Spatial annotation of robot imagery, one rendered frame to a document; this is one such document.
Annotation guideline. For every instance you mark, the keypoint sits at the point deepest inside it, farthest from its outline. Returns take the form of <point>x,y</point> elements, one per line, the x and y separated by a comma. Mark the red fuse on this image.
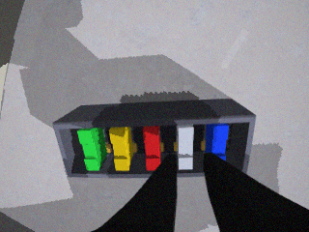
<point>151,142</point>

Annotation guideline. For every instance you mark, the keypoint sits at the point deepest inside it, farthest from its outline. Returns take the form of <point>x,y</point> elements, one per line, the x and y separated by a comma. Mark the blue fuse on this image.
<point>216,136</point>

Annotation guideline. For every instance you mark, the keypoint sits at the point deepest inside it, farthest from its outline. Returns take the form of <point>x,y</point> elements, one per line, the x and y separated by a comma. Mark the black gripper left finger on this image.
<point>154,205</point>

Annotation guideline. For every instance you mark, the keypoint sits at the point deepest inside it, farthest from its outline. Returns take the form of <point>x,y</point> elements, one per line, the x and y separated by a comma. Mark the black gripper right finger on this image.
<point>242,204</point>

